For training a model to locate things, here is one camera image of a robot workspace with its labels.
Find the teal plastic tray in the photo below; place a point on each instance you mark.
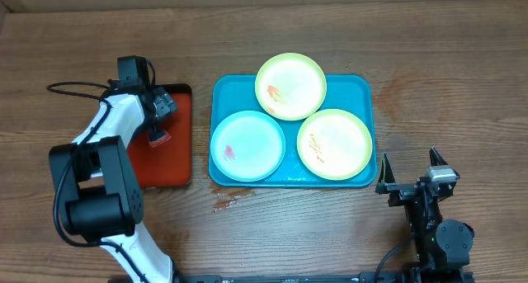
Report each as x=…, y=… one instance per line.
x=349, y=92

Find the yellow plate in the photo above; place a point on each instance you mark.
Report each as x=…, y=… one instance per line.
x=290, y=86
x=334, y=144

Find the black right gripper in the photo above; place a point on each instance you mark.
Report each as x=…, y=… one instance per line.
x=401, y=191

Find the yellow plate top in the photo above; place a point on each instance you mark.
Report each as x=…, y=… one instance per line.
x=290, y=86

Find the light blue plate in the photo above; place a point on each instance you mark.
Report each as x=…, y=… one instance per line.
x=247, y=146

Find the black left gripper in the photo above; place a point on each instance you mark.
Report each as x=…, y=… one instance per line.
x=165, y=104

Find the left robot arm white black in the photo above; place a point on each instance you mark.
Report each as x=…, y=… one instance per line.
x=98, y=202

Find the red water tray black rim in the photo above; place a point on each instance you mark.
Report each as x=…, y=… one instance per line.
x=168, y=163

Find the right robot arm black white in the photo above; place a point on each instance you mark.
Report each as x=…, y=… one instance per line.
x=442, y=245

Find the yellow plate right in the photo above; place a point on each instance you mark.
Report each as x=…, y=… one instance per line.
x=334, y=144

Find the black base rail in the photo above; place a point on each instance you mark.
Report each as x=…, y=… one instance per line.
x=363, y=277

